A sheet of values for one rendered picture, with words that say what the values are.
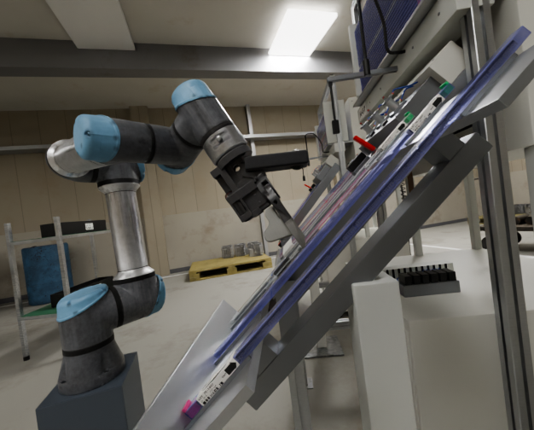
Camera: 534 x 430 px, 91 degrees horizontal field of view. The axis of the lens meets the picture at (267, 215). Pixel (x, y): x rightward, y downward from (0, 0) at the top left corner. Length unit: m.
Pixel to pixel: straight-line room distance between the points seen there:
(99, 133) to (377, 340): 0.51
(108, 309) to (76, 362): 0.13
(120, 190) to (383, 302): 0.76
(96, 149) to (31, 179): 5.45
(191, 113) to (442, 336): 0.74
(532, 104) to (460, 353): 0.60
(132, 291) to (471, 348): 0.89
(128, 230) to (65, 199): 4.86
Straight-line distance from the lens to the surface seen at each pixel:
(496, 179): 0.77
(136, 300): 0.87
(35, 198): 5.90
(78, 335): 0.85
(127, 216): 0.89
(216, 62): 3.98
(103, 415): 0.89
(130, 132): 0.52
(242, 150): 0.48
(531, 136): 0.89
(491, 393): 0.93
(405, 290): 0.91
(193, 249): 5.31
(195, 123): 0.51
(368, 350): 0.42
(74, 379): 0.88
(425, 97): 0.82
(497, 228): 0.77
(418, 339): 0.79
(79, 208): 5.64
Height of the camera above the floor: 0.93
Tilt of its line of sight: 1 degrees down
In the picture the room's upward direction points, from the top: 7 degrees counter-clockwise
